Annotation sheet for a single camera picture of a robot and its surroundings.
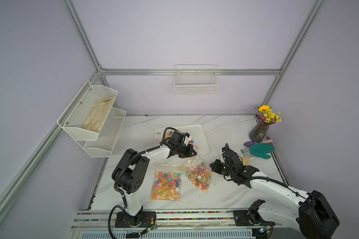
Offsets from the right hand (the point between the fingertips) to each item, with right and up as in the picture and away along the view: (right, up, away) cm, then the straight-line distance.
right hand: (210, 167), depth 85 cm
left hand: (-8, +6, +4) cm, 11 cm away
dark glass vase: (+35, +20, +13) cm, 42 cm away
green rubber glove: (+37, +8, +14) cm, 41 cm away
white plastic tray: (-6, +14, +22) cm, 27 cm away
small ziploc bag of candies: (+25, +3, +11) cm, 28 cm away
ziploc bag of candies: (-6, -5, +4) cm, 9 cm away
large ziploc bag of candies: (-25, -9, +1) cm, 27 cm away
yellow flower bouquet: (+34, +31, +4) cm, 46 cm away
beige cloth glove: (-63, +32, -3) cm, 71 cm away
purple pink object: (+31, +12, +20) cm, 38 cm away
